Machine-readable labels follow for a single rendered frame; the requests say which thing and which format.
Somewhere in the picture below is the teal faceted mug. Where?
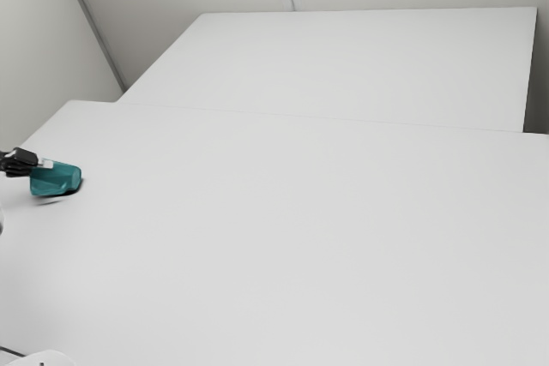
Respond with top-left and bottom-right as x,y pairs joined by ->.
29,160 -> 83,198

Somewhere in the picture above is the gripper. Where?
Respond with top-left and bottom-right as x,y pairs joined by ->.
0,147 -> 55,178

